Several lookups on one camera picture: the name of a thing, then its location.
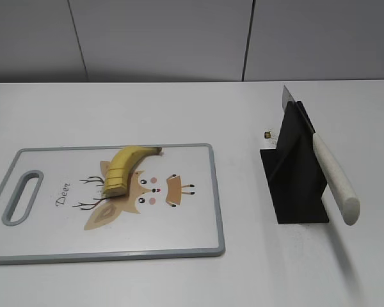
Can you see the yellow sliced banana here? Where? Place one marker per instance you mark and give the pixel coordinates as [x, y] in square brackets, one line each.
[117, 182]

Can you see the white handled kitchen knife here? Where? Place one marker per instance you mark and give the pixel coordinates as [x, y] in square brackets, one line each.
[340, 186]

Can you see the black knife stand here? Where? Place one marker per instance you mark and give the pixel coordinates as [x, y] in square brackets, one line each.
[295, 179]

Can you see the white deer cutting board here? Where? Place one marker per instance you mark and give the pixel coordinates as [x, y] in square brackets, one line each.
[52, 209]

